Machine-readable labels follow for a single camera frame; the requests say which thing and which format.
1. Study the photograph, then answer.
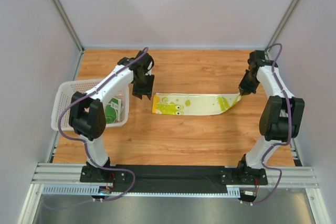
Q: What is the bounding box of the aluminium front rail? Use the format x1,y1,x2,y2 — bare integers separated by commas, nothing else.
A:
31,163,319,188

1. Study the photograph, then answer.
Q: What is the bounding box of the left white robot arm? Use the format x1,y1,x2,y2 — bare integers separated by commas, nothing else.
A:
68,48,154,183

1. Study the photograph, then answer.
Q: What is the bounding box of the lime yellow towel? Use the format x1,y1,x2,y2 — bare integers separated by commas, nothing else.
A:
152,93,242,116

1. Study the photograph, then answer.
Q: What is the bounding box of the right aluminium frame post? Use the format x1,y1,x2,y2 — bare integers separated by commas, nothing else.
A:
265,0,301,50

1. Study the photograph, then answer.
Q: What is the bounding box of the white perforated plastic basket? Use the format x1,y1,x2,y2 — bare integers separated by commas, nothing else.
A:
51,79,130,131

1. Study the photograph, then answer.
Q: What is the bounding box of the white slotted cable duct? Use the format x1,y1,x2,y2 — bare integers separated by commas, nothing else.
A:
41,185,241,197

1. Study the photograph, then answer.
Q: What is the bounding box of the aluminium frame post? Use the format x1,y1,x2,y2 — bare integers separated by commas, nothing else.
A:
51,0,85,53
265,0,301,50

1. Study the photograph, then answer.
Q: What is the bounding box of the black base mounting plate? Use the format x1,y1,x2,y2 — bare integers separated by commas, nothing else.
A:
80,164,268,194

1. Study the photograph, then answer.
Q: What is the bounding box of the left aluminium frame post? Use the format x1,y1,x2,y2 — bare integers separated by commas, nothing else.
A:
51,0,85,53

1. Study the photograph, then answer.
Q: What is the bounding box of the green dinosaur pattern towel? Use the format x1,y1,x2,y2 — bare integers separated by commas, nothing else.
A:
104,98,123,124

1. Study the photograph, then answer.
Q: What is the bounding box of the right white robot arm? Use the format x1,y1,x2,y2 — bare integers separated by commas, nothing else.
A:
237,50,305,182

